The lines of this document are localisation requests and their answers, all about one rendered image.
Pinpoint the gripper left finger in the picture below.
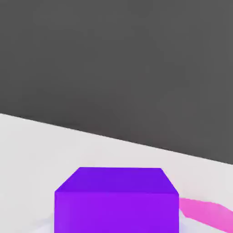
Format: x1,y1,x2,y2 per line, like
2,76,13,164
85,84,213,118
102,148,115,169
34,217,55,233

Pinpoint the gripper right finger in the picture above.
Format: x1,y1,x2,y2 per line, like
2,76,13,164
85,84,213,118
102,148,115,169
179,209,230,233

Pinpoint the small purple cube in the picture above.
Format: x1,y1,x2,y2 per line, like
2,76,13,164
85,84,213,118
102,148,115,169
54,167,180,233

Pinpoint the small pink cube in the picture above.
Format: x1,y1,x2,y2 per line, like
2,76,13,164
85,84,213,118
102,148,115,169
179,198,233,233

